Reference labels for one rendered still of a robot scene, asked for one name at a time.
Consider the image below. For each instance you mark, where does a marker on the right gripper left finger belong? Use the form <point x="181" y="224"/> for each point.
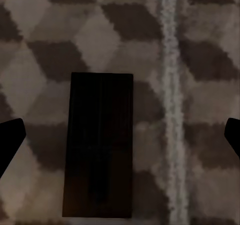
<point x="12" y="135"/>

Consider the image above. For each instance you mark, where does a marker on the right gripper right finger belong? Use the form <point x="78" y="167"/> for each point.
<point x="232" y="134"/>

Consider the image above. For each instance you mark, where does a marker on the mousetrap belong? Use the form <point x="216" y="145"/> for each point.
<point x="99" y="150"/>

